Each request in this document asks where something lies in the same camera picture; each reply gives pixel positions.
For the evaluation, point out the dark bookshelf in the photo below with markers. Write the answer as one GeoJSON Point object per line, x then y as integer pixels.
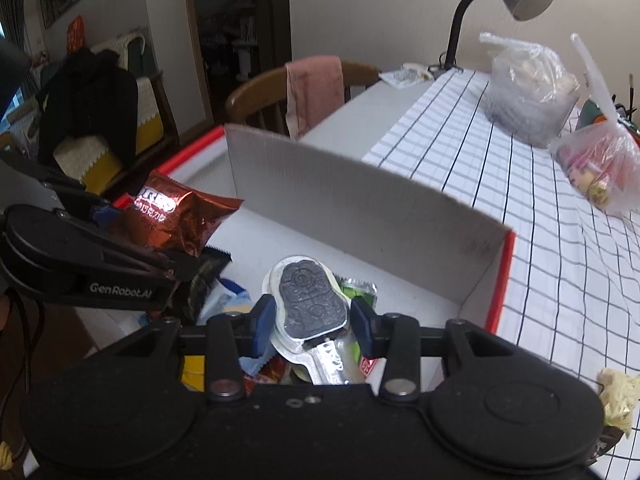
{"type": "Point", "coordinates": [235, 35]}

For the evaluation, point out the red foil snack packet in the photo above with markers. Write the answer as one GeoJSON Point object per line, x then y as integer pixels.
{"type": "Point", "coordinates": [170, 215]}

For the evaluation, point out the orange storage container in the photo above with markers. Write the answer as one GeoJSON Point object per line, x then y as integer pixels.
{"type": "Point", "coordinates": [592, 112]}

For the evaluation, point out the paint brushes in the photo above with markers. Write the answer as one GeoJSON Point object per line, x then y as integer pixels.
{"type": "Point", "coordinates": [631, 97]}

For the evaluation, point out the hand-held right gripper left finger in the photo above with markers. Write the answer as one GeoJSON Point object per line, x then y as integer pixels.
{"type": "Point", "coordinates": [264, 327]}

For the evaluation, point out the chair with black jacket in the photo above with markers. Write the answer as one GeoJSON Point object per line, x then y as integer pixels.
{"type": "Point", "coordinates": [145, 105]}

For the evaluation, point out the checked tablecloth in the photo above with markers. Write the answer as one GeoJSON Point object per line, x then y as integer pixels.
{"type": "Point", "coordinates": [550, 270]}

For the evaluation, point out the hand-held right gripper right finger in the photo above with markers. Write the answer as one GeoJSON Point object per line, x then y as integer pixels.
{"type": "Point", "coordinates": [362, 332]}

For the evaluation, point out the pinkish plastic bag with goods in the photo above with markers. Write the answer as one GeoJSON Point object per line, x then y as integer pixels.
{"type": "Point", "coordinates": [600, 160]}

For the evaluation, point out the black snack packet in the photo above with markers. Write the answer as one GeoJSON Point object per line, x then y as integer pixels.
{"type": "Point", "coordinates": [205, 280]}

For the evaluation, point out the small white packet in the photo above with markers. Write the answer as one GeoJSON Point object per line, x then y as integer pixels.
{"type": "Point", "coordinates": [405, 76]}

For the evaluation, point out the black jacket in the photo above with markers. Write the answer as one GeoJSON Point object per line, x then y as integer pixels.
{"type": "Point", "coordinates": [90, 105]}

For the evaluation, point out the pink cloth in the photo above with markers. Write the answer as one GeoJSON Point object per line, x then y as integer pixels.
{"type": "Point", "coordinates": [315, 95]}

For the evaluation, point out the grey figure-shaped snack packet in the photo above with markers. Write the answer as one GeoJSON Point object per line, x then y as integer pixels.
{"type": "Point", "coordinates": [310, 300]}

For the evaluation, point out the wooden chair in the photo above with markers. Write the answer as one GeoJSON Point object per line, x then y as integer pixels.
{"type": "Point", "coordinates": [260, 100]}

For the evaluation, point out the blue and white snack packet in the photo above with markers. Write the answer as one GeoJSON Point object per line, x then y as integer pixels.
{"type": "Point", "coordinates": [230, 300]}

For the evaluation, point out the orange snack packet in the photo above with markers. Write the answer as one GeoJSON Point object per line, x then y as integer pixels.
{"type": "Point", "coordinates": [265, 372]}

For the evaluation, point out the red and white cardboard box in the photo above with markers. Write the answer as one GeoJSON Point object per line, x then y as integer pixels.
{"type": "Point", "coordinates": [375, 210]}

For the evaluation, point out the clear plastic bag with container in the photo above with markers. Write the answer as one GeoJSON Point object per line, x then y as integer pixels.
{"type": "Point", "coordinates": [530, 95]}

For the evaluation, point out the red sign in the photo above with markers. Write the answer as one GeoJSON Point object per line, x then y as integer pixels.
{"type": "Point", "coordinates": [75, 35]}

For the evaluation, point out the pale yellow snack packet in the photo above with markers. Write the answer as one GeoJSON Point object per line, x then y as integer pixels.
{"type": "Point", "coordinates": [620, 400]}

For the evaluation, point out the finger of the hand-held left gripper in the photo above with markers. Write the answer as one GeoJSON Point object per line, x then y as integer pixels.
{"type": "Point", "coordinates": [102, 215]}
{"type": "Point", "coordinates": [125, 275]}

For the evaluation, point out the green snack packet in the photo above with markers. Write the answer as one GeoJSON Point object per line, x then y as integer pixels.
{"type": "Point", "coordinates": [357, 292]}

